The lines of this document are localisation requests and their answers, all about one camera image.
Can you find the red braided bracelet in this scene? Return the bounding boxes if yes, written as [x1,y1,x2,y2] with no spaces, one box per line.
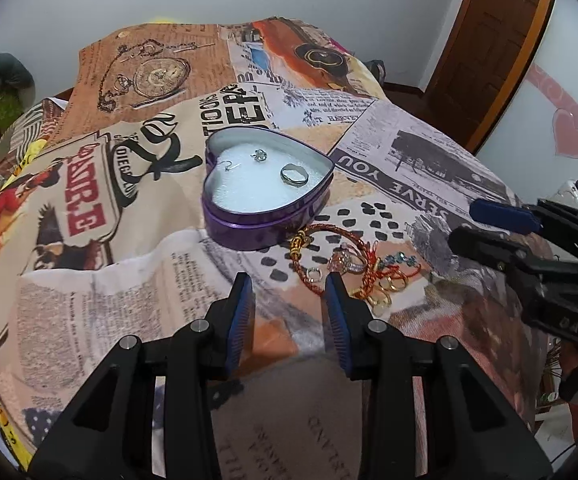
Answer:
[289,223,385,306]

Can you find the silver band ring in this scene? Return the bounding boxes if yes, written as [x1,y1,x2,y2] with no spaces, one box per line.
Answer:
[280,162,310,187]

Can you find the newspaper print blanket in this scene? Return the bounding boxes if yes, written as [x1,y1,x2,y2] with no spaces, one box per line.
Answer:
[0,17,564,480]

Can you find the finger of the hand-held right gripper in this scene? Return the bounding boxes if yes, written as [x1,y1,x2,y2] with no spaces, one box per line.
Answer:
[447,226,577,291]
[470,199,578,256]

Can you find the brown wooden door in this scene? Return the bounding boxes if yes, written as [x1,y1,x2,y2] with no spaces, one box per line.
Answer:
[421,0,562,156]

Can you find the white foam insert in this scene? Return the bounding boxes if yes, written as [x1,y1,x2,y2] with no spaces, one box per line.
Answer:
[209,144,327,213]

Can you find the yellow cloth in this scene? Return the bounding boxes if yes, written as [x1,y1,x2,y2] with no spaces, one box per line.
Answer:
[12,137,47,168]

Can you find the purple heart-shaped tin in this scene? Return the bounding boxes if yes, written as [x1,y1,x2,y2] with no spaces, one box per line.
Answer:
[201,126,335,252]

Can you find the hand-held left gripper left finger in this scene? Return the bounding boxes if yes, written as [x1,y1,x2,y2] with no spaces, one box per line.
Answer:
[26,272,255,480]

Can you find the dark grey bag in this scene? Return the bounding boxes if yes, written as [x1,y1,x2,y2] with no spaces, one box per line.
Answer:
[0,52,36,96]

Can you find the pink heart wall sticker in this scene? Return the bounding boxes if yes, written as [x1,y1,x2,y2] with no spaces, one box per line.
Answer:
[526,60,578,176]

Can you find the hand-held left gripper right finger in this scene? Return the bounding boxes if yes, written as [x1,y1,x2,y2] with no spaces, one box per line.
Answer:
[323,272,554,480]

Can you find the blue gem earrings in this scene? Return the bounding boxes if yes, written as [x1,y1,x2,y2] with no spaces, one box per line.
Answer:
[384,252,420,269]

